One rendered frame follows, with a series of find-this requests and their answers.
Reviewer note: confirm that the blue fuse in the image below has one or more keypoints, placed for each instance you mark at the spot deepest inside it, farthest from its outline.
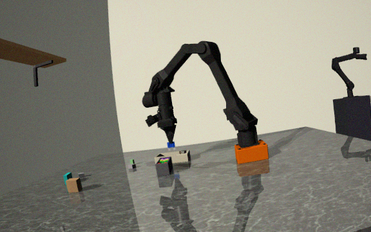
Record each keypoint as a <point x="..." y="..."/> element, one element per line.
<point x="171" y="145"/>

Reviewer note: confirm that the teal block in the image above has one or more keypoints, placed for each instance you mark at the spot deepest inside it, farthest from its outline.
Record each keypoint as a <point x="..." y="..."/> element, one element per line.
<point x="67" y="176"/>

